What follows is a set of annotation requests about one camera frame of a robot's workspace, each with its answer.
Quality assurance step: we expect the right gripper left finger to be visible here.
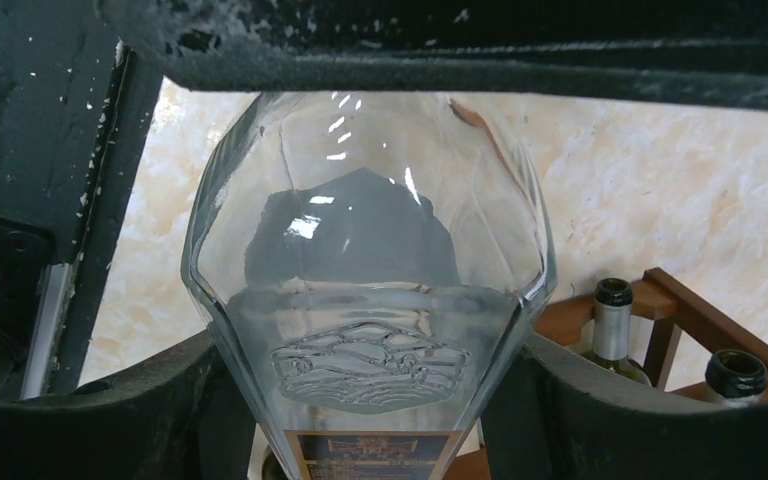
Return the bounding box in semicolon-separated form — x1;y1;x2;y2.
0;332;256;479

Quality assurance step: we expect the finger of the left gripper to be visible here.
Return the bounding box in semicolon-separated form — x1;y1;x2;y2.
95;0;768;111

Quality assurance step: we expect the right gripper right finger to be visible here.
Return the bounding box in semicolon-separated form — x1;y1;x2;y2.
481;335;768;479

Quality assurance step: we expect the dark green wine bottle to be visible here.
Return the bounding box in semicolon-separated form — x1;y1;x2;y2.
582;278;652;387

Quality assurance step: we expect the brown wooden wine rack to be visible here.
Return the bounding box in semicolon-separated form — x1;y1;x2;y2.
447;268;768;479

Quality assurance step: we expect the dark wine bottle black cap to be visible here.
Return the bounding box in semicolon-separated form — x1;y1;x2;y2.
703;349;768;408

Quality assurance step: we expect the clear square spirit bottle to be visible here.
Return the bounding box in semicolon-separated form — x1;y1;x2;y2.
181;91;557;479

